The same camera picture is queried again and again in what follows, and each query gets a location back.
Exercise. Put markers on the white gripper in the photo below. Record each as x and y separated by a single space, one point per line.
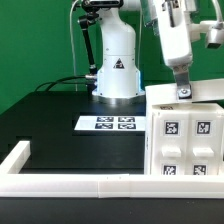
175 42

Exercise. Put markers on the white cabinet door panel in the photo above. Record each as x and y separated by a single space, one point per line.
205 144

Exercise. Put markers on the white cabinet body box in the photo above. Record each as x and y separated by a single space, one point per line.
192 109

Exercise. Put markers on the white cabinet top block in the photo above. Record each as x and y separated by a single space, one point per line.
197 91

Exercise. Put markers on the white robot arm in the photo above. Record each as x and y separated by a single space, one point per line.
118 79

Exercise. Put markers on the base marker tag sheet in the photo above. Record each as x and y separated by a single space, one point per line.
110 123

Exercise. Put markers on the white U-shaped frame fence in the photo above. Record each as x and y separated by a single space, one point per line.
13 183

